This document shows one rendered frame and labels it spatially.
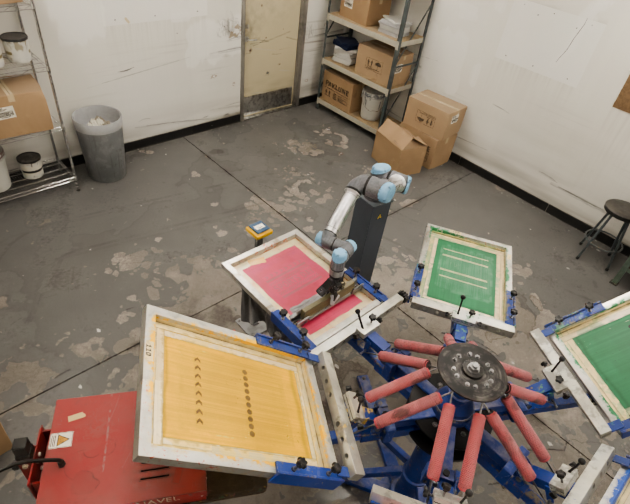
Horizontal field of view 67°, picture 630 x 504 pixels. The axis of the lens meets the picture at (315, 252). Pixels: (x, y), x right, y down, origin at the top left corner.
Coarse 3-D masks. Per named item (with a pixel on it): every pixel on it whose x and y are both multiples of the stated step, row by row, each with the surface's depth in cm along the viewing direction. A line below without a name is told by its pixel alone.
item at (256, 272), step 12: (264, 264) 290; (276, 264) 291; (252, 276) 281; (264, 276) 282; (264, 288) 274; (276, 300) 268; (288, 300) 270; (300, 300) 271; (288, 312) 263; (324, 312) 266; (312, 324) 258; (324, 324) 259
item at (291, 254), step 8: (288, 248) 303; (296, 248) 304; (272, 256) 296; (280, 256) 297; (288, 256) 298; (296, 256) 299; (304, 256) 299; (280, 264) 291; (312, 264) 295; (320, 272) 290; (320, 280) 285; (312, 288) 279; (352, 296) 278; (336, 304) 271; (344, 304) 272; (352, 304) 273; (336, 312) 267; (344, 312) 268
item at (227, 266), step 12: (276, 240) 303; (288, 240) 308; (300, 240) 309; (252, 252) 291; (264, 252) 298; (324, 252) 299; (228, 264) 281; (240, 276) 275; (348, 276) 285; (252, 288) 268; (264, 300) 263; (372, 300) 277; (360, 312) 264; (348, 324) 257; (324, 336) 248
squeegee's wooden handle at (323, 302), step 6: (348, 282) 271; (354, 282) 272; (348, 288) 270; (330, 294) 262; (342, 294) 269; (318, 300) 258; (324, 300) 258; (336, 300) 268; (306, 306) 254; (312, 306) 254; (318, 306) 257; (324, 306) 262; (306, 312) 251; (312, 312) 256; (300, 318) 256
